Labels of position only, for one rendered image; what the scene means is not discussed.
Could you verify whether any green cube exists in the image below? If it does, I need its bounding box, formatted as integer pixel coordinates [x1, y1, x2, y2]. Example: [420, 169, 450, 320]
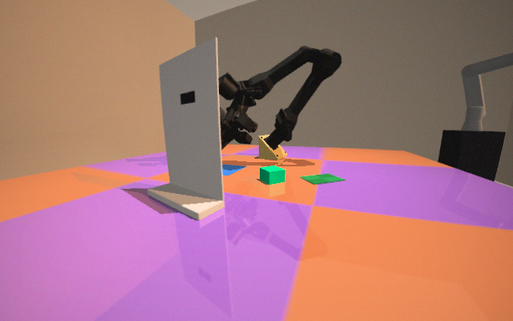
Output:
[260, 166, 286, 185]

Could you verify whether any blue flat square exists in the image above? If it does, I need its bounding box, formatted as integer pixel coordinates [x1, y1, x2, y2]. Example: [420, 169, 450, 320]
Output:
[222, 164, 246, 176]

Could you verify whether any flat green square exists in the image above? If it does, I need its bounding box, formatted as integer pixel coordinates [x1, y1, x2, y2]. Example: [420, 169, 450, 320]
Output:
[300, 174, 346, 185]

